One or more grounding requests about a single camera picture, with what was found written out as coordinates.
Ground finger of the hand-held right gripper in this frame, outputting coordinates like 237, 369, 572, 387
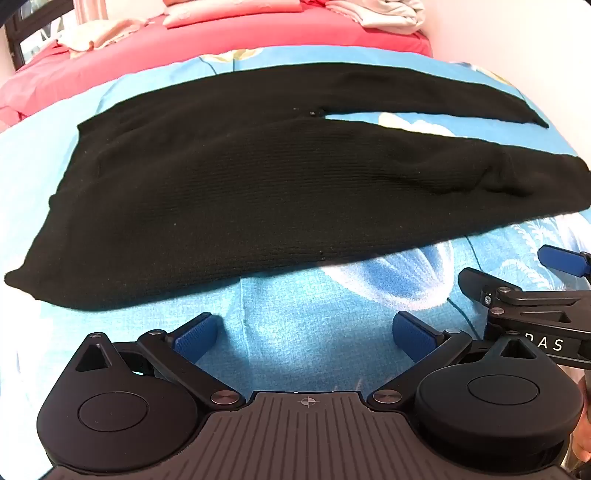
458, 267, 591, 334
537, 246, 591, 278

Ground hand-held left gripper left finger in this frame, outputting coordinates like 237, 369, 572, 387
74, 312, 244, 411

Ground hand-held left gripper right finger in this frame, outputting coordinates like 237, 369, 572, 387
367, 311, 539, 411

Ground black knit pants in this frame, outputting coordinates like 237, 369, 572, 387
4, 61, 591, 312

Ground blue floral blanket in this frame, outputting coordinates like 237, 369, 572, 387
0, 46, 591, 464

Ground white crumpled quilt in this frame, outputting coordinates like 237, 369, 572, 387
325, 0, 426, 34

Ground beige crumpled cloth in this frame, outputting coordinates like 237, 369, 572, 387
56, 21, 149, 59

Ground red bed sheet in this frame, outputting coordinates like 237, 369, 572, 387
0, 0, 435, 136

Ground pink pillow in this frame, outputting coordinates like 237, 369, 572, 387
161, 0, 304, 29

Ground dark framed window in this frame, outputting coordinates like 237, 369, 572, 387
0, 0, 75, 72

